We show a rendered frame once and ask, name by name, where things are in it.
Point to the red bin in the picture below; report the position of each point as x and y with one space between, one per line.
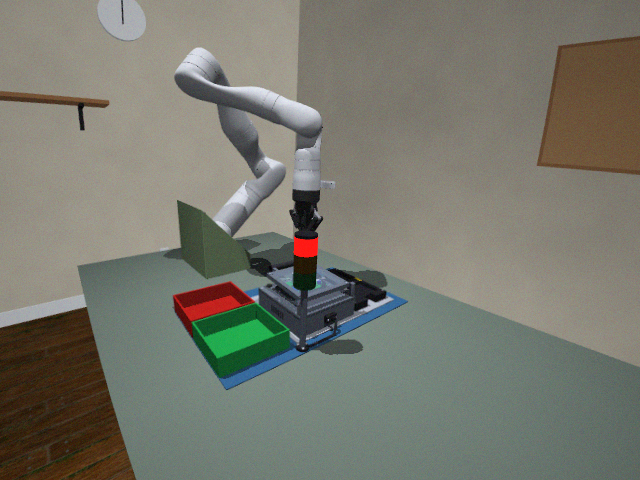
194 305

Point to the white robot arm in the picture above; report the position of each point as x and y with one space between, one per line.
201 76

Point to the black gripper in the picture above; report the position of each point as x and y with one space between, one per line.
305 217

